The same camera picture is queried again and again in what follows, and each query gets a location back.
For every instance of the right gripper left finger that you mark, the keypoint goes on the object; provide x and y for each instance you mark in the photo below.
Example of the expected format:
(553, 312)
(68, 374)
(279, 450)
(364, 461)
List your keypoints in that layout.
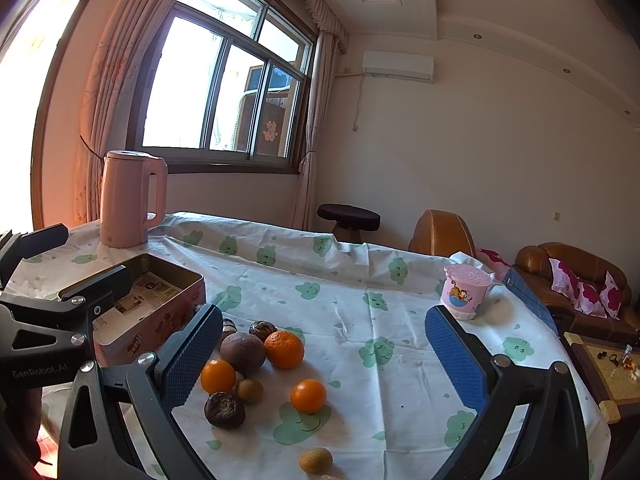
(94, 441)

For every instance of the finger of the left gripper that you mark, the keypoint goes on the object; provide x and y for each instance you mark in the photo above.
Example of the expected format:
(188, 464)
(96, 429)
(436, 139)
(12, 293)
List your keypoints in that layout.
(102, 282)
(17, 246)

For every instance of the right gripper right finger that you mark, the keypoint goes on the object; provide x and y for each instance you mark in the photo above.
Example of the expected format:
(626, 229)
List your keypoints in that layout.
(551, 444)

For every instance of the dark wrinkled mangosteen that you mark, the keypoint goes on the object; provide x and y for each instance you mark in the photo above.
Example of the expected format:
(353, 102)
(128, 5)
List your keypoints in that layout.
(224, 410)

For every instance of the large purple passion fruit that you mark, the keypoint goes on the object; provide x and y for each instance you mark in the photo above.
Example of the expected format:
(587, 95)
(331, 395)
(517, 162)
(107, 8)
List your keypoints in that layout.
(244, 352)

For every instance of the small dark wrinkled fruit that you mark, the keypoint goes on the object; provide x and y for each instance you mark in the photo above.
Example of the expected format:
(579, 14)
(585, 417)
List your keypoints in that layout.
(262, 329)

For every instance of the orange tangerine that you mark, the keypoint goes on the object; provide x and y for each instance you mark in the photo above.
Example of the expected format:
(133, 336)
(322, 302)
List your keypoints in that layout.
(308, 396)
(217, 376)
(284, 350)

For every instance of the small brown longan front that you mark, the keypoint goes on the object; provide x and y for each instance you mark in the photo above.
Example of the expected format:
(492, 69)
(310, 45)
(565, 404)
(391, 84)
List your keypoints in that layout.
(315, 461)

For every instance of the small brown longan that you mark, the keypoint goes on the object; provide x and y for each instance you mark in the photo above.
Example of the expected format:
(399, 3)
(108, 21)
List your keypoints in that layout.
(315, 461)
(249, 391)

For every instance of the paper leaflet in box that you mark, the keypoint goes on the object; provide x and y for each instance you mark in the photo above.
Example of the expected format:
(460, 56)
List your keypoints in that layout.
(147, 294)

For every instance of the pink tin box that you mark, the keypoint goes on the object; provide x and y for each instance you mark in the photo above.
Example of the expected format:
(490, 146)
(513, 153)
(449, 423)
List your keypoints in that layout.
(149, 334)

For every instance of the wooden coffee table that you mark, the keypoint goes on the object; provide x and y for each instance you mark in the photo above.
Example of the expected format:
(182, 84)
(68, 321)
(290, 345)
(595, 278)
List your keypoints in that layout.
(613, 386)

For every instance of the small brown longan centre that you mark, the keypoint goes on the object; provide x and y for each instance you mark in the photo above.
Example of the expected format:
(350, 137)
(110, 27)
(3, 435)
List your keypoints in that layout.
(249, 391)

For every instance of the pink electric kettle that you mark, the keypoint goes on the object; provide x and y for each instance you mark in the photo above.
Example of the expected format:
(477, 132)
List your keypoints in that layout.
(133, 197)

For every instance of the orange tangerine back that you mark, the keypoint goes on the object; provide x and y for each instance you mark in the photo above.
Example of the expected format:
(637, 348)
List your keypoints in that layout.
(284, 350)

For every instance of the pink floral cushion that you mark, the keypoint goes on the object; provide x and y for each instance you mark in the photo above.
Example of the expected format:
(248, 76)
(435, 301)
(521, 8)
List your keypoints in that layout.
(584, 297)
(611, 297)

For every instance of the pink cartoon cup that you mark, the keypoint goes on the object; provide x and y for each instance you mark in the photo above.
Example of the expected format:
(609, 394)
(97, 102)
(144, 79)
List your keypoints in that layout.
(464, 290)

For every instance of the white green patterned tablecloth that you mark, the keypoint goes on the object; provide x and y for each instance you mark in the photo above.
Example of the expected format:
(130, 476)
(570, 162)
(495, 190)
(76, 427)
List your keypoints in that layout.
(391, 411)

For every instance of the brown leather sofa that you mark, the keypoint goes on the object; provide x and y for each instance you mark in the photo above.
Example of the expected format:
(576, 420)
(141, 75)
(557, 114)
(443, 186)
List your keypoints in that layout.
(533, 264)

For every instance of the pink curtain right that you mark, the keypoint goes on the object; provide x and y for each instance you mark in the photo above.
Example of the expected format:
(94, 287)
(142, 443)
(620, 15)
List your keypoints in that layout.
(322, 77)

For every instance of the pink curtain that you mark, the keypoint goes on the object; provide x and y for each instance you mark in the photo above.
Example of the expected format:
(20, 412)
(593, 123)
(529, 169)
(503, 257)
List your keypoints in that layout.
(322, 77)
(128, 33)

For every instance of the brown leather armchair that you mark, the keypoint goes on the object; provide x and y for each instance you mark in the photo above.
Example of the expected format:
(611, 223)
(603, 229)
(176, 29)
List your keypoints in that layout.
(441, 233)

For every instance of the sliding glass window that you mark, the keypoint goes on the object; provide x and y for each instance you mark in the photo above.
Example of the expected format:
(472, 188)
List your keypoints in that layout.
(224, 86)

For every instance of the dark round stool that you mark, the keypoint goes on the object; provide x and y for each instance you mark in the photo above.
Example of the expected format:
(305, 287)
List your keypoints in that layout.
(350, 221)

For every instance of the pink curtain left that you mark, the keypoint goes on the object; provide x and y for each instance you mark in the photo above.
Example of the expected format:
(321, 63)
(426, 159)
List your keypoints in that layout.
(128, 33)

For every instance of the white wall air conditioner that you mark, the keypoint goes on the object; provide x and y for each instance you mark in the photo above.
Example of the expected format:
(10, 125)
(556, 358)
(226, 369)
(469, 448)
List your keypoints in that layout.
(399, 65)

